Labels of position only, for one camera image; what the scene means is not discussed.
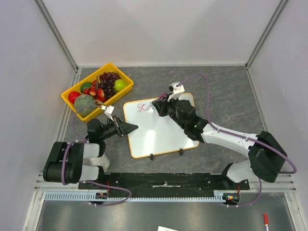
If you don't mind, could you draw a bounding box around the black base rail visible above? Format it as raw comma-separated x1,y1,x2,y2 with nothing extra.
78,171,251,199

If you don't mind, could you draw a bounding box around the light green apple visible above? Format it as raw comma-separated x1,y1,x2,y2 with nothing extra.
114,79,127,92

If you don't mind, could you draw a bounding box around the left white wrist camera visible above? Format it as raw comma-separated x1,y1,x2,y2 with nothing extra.
101,105,114,120

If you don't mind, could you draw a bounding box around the white paper sheet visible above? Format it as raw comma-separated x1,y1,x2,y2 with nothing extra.
157,226,177,231

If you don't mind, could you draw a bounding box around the dark purple grape bunch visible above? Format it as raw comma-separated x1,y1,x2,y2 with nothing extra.
99,72,120,100

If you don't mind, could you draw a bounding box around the yellow-framed whiteboard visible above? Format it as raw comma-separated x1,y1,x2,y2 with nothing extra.
123,98,200,158

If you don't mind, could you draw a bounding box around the red pen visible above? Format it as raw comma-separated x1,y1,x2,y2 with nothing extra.
264,213,269,231

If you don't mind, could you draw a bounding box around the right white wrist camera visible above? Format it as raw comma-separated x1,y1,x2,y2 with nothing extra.
167,82,185,102

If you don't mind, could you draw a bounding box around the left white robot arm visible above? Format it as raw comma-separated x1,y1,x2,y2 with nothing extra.
43,116,138,189

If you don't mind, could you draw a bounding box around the green lime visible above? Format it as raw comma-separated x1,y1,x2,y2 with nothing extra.
80,82,92,93

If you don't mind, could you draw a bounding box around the white whiteboard eraser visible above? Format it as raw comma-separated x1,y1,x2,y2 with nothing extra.
83,154,110,172

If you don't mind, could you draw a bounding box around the green netted melon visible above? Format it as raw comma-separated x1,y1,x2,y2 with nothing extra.
74,94,96,116

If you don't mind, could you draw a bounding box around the red cherry bunch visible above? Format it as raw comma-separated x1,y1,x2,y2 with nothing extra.
84,80,106,103

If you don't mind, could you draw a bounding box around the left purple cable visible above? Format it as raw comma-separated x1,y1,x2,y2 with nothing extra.
61,104,132,207

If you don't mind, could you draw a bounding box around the red apple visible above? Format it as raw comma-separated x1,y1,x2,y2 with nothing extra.
68,91,81,104

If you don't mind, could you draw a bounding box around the white slotted cable duct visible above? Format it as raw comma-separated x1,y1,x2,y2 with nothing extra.
45,191,226,203

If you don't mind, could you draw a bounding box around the purple whiteboard marker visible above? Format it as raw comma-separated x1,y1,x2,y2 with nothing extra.
145,92,167,110

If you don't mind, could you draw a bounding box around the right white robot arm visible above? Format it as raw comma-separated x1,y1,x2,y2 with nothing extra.
151,97,287,190

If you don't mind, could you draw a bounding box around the yellow plastic fruit bin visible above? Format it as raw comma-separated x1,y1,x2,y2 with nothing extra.
61,63,134,112

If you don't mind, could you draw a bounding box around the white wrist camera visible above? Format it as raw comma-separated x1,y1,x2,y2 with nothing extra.
167,82,185,102
101,105,114,120

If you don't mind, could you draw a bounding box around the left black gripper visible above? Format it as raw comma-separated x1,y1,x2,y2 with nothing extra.
99,115,138,141

